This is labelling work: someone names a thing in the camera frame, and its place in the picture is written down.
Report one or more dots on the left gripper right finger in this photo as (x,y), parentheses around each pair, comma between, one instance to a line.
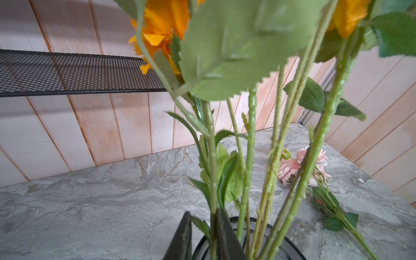
(228,244)

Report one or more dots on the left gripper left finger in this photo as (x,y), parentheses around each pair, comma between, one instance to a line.
(180,247)

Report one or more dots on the pink peony stem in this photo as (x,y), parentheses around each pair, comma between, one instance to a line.
(336,219)
(289,167)

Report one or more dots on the pink rose bud stem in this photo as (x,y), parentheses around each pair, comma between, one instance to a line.
(200,124)

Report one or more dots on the dark glass vase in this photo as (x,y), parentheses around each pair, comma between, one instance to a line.
(287,250)

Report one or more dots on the mixed bouquet remaining flowers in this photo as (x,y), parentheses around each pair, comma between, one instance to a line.
(218,52)

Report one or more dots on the black mesh wall shelf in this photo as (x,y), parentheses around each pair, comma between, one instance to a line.
(28,73)

